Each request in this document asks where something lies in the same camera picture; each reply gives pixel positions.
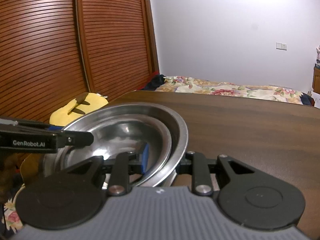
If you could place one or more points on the floral white square plate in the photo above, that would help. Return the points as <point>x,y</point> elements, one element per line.
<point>77,208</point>

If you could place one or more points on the yellow plush toy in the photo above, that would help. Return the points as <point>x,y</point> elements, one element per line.
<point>81,105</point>

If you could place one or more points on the white wall switch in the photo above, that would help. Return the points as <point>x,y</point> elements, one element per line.
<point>281,46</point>

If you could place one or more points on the large stainless steel bowl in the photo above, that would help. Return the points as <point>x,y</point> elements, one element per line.
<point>172,120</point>

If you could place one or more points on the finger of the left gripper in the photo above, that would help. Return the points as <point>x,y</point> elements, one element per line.
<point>30,124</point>
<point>73,138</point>

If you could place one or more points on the wooden sideboard cabinet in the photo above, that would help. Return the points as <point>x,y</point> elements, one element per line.
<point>316,79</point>

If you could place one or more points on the floral bed quilt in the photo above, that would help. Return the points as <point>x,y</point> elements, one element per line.
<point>182,84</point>

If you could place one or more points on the small stainless steel bowl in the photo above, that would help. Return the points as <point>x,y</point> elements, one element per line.
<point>125,133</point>

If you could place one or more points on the folded fabric pile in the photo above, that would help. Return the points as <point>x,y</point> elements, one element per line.
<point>318,55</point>

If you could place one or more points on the dark clothes on bed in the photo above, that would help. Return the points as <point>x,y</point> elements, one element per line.
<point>156,82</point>

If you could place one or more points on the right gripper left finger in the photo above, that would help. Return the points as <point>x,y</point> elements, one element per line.
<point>120,169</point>

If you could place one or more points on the wooden slatted wardrobe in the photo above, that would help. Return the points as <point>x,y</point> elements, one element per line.
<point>54,50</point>

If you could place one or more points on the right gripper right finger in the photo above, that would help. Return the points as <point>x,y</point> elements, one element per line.
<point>200,168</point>

